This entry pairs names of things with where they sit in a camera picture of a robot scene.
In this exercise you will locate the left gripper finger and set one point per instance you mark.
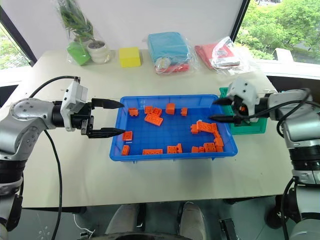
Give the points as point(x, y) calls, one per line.
point(107, 133)
point(110, 103)

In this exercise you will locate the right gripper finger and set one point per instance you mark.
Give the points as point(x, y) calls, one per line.
point(225, 101)
point(223, 118)

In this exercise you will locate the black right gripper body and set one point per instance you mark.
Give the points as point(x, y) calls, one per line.
point(238, 113)

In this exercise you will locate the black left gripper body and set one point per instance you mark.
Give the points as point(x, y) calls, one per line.
point(85, 117)

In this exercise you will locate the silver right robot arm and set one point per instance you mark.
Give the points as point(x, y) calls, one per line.
point(300, 140)

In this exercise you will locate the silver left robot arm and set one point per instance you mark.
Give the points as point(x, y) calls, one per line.
point(22, 117)

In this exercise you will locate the green plastic bin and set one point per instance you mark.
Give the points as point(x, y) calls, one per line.
point(250, 128)

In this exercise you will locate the blue plastic bin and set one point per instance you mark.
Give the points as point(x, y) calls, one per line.
point(175, 135)

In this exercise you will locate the small orange toy brick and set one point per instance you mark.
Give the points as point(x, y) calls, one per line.
point(219, 149)
point(194, 149)
point(133, 112)
point(194, 129)
point(179, 148)
point(157, 111)
point(217, 135)
point(125, 150)
point(148, 109)
point(201, 149)
point(171, 149)
point(242, 108)
point(127, 135)
point(219, 142)
point(184, 111)

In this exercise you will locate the large orange toy brick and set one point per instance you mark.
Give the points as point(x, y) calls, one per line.
point(207, 127)

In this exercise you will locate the medium orange toy brick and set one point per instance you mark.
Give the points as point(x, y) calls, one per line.
point(209, 147)

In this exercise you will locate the white printed label card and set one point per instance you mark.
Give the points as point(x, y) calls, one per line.
point(223, 56)

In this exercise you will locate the flat wide orange brick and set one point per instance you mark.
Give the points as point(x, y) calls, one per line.
point(153, 120)

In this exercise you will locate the long flat orange brick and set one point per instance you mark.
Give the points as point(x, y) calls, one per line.
point(152, 151)

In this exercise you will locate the yellow block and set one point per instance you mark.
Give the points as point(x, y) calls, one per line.
point(129, 57)

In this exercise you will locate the red cloth in plastic bag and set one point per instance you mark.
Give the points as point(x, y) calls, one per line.
point(203, 53)

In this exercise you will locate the white plant pot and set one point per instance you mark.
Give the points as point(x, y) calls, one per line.
point(98, 52)

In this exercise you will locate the tall orange toy brick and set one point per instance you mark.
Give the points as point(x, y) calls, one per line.
point(170, 108)

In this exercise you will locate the red cloth under blue cloth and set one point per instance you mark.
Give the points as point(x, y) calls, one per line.
point(178, 68)

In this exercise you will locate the green block in plastic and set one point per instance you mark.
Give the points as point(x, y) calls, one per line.
point(78, 53)

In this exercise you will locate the blue cloth in plastic bag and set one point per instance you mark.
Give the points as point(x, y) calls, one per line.
point(167, 47)

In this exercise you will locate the black table leg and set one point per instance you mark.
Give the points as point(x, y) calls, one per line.
point(141, 215)

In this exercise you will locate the grey rounded robot leg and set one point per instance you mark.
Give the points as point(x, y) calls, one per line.
point(122, 221)
point(192, 221)

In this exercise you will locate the white background panel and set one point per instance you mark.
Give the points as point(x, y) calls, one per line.
point(150, 20)

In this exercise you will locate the green plant in plastic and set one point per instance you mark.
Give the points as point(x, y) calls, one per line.
point(75, 17)

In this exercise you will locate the black box under table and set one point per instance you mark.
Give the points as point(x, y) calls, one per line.
point(228, 228)

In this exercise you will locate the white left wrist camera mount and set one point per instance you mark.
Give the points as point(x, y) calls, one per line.
point(73, 100)

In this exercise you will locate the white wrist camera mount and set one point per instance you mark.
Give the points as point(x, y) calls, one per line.
point(73, 100)
point(243, 88)

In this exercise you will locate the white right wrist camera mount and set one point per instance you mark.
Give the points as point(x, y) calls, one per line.
point(243, 88)

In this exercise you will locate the black window frame bar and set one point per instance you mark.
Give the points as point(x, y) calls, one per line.
point(17, 35)
point(240, 20)

